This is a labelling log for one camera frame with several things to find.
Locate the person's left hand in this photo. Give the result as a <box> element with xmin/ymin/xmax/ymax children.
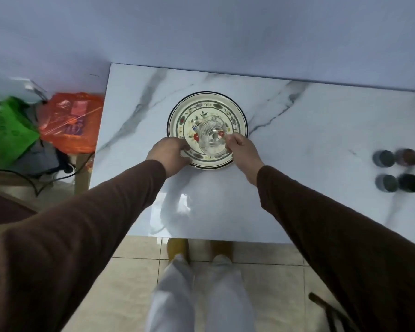
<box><xmin>146</xmin><ymin>136</ymin><xmax>193</xmax><ymax>179</ymax></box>

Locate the person's right hand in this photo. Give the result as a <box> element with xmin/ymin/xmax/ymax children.
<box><xmin>225</xmin><ymin>132</ymin><xmax>265</xmax><ymax>186</ymax></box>

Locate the glass pitcher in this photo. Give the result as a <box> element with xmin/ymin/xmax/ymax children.
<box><xmin>192</xmin><ymin>117</ymin><xmax>234</xmax><ymax>157</ymax></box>

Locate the dark blue teacup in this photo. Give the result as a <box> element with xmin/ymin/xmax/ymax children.
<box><xmin>372</xmin><ymin>149</ymin><xmax>396</xmax><ymax>168</ymax></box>

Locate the light grey-blue teacup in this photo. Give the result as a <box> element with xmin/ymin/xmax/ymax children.
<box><xmin>374</xmin><ymin>174</ymin><xmax>399</xmax><ymax>193</ymax></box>

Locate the purple teacup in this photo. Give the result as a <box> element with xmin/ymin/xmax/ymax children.
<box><xmin>395</xmin><ymin>148</ymin><xmax>415</xmax><ymax>167</ymax></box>

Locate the dark green teacup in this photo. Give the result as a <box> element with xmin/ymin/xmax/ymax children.
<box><xmin>397</xmin><ymin>173</ymin><xmax>415</xmax><ymax>193</ymax></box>

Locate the person's right forearm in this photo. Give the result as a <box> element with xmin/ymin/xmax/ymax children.
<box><xmin>256</xmin><ymin>165</ymin><xmax>415</xmax><ymax>332</ymax></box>

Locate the person's left forearm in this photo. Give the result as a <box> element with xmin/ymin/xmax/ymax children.
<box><xmin>0</xmin><ymin>159</ymin><xmax>167</xmax><ymax>332</ymax></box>

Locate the person's right leg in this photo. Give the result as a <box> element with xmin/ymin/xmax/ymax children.
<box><xmin>193</xmin><ymin>255</ymin><xmax>256</xmax><ymax>332</ymax></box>

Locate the person's leg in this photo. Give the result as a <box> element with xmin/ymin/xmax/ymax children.
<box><xmin>146</xmin><ymin>255</ymin><xmax>194</xmax><ymax>332</ymax></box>
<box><xmin>193</xmin><ymin>255</ymin><xmax>256</xmax><ymax>332</ymax></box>

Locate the person's left leg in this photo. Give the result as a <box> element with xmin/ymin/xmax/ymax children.
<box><xmin>146</xmin><ymin>255</ymin><xmax>194</xmax><ymax>332</ymax></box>

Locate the floral ceramic plate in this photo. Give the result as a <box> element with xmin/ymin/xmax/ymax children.
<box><xmin>166</xmin><ymin>91</ymin><xmax>249</xmax><ymax>171</ymax></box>

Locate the yellow left shoe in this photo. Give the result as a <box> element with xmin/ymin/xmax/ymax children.
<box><xmin>166</xmin><ymin>238</ymin><xmax>189</xmax><ymax>263</ymax></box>

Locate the yellow shoe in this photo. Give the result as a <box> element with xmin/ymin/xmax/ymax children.
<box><xmin>210</xmin><ymin>240</ymin><xmax>234</xmax><ymax>261</ymax></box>
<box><xmin>166</xmin><ymin>238</ymin><xmax>189</xmax><ymax>263</ymax></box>

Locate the yellow right shoe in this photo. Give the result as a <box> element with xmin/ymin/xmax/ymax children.
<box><xmin>210</xmin><ymin>240</ymin><xmax>234</xmax><ymax>261</ymax></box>

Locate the orange plastic bag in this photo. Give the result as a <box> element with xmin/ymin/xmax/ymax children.
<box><xmin>38</xmin><ymin>92</ymin><xmax>104</xmax><ymax>155</ymax></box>

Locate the grey cloth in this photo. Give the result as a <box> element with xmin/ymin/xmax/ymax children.
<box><xmin>10</xmin><ymin>140</ymin><xmax>61</xmax><ymax>177</ymax></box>

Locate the white plastic bag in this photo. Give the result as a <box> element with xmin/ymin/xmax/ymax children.
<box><xmin>8</xmin><ymin>76</ymin><xmax>49</xmax><ymax>101</ymax></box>

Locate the green bag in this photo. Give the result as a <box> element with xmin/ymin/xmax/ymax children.
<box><xmin>0</xmin><ymin>96</ymin><xmax>41</xmax><ymax>168</ymax></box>

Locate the black metal stool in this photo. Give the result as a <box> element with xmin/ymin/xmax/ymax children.
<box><xmin>308</xmin><ymin>292</ymin><xmax>359</xmax><ymax>332</ymax></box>

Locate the dark brown chair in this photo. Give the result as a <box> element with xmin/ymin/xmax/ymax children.
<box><xmin>0</xmin><ymin>171</ymin><xmax>39</xmax><ymax>239</ymax></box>

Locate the black power cable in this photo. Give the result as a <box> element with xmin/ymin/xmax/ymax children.
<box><xmin>0</xmin><ymin>154</ymin><xmax>96</xmax><ymax>197</ymax></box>

